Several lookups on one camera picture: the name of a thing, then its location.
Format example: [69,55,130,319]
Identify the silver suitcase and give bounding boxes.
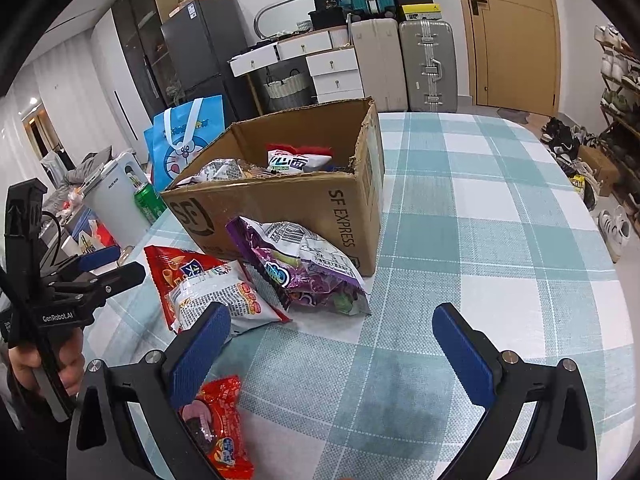
[398,20,458,113]

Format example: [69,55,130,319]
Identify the purple snack packet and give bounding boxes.
[226,216,372,317]

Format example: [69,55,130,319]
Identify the grey refrigerator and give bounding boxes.
[161,0,258,121]

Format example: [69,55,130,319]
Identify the white curtain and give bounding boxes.
[0,57,116,196]

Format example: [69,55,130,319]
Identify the person's left forearm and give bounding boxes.
[0,375,71,480]

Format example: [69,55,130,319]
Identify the red pink cookie packet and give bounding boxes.
[179,375,255,480]

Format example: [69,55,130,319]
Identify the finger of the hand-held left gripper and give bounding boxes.
[47,261,146,306]
[42,246,122,283]

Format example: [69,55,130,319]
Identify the floor cardboard box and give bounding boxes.
[577,145,621,197]

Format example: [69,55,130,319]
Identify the white sneaker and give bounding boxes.
[598,210,619,264]
[612,205,633,253]

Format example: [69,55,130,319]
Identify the person's left hand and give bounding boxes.
[10,331,85,397]

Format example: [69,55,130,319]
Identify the green drink can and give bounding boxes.
[134,182,167,226]

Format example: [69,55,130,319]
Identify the yellow black shoebox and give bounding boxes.
[401,4,442,22]

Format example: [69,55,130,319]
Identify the silver orange noodle snack packet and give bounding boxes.
[167,260,292,335]

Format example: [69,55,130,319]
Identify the shoe rack with shoes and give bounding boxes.
[595,25,640,236]

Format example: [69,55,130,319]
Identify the grey clothing pile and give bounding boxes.
[42,147,113,187]

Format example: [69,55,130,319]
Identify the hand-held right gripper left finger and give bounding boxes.
[66,304,232,480]

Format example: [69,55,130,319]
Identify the beige suitcase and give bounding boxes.
[350,19,408,113]

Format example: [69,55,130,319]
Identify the dark glass cabinet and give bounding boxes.
[111,0,191,116]

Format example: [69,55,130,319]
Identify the red cone chip packet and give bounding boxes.
[144,245,241,322]

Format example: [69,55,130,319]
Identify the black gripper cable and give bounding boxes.
[42,211,64,263]

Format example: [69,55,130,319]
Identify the white wardrobe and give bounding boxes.
[90,10,152,156]

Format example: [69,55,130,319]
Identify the teal checked tablecloth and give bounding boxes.
[75,110,626,480]

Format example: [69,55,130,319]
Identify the brown cardboard box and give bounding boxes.
[160,97,386,278]

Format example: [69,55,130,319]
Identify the wooden door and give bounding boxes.
[452,0,560,116]

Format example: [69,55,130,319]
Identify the blue cartoon tote bag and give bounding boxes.
[144,96,227,193]

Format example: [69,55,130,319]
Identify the metal framed mirror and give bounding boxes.
[254,0,321,42]

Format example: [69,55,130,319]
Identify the woven basket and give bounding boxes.
[263,71,313,111]

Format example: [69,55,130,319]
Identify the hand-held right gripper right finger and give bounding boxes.
[432,302,598,480]

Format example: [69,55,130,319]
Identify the white drawer desk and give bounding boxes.
[229,27,365,111]

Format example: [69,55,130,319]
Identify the blue plastic bin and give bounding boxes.
[70,210,119,252]

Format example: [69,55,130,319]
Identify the white floor appliance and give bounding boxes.
[82,152,153,248]

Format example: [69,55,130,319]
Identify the black sneakers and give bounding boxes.
[541,117,582,159]

